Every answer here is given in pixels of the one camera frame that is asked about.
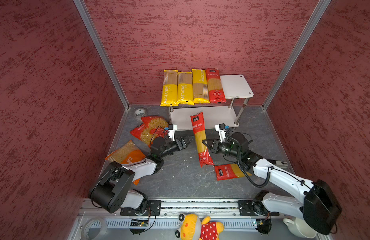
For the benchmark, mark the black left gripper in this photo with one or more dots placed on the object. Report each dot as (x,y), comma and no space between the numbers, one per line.
(185,146)

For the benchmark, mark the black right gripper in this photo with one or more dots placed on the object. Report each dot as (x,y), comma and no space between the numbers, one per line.
(214,140)

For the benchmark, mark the red spaghetti bag back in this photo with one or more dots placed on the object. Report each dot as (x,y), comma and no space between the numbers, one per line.
(198,125)

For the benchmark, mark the red spaghetti bag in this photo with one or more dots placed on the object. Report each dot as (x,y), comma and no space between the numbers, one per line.
(198,125)
(215,88)
(228,172)

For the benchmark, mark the red spaghetti bag front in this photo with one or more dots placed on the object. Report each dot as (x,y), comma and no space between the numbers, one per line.
(228,172)

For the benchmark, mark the yellow spaghetti bag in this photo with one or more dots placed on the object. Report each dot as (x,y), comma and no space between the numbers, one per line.
(170,89)
(185,89)
(200,87)

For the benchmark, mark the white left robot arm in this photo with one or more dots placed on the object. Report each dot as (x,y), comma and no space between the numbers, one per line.
(112,190)

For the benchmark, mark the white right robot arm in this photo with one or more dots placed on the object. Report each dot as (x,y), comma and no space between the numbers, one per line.
(312,201)

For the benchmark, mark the white two-tier shelf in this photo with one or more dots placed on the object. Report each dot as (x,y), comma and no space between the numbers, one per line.
(237,92)

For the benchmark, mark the red macaroni bag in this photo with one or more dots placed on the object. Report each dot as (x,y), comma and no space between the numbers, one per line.
(150,128)

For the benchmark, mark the orange macaroni bag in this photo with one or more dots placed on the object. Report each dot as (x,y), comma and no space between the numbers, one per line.
(127,154)

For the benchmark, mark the yellow plush toy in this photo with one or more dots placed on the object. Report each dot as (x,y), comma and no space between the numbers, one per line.
(193,228)

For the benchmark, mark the white ceramic cup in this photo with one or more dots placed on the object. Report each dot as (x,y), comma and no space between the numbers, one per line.
(300,228)

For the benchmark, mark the clear tape roll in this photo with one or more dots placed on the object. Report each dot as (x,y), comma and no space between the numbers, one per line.
(94,229)

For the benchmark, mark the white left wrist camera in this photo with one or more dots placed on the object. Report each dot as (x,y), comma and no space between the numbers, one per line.
(171,131)

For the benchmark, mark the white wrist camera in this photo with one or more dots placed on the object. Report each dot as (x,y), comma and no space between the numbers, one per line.
(222,130)
(171,131)

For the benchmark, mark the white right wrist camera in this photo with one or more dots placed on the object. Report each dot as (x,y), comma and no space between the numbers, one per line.
(222,130)

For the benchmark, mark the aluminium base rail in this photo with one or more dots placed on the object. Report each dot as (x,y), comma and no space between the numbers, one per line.
(162,218)

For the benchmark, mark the aluminium corner post left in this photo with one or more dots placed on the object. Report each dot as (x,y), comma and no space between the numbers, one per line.
(93,33)

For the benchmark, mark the aluminium corner post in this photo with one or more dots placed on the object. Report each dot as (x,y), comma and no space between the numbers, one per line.
(93,33)
(310,26)

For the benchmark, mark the aluminium corner post right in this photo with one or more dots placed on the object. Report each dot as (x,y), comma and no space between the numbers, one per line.
(310,26)

